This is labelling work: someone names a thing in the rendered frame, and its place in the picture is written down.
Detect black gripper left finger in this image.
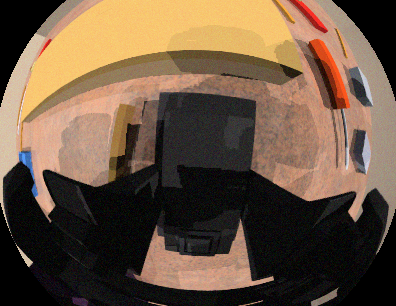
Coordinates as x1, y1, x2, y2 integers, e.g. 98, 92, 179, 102
42, 160, 163, 276

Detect orange-handled awl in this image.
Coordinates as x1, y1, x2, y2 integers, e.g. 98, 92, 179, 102
309, 38, 350, 170

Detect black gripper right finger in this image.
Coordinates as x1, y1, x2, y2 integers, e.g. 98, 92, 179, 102
239, 169, 357, 281

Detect blue shallow tray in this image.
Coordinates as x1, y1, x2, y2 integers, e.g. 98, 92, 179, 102
18, 152, 38, 197

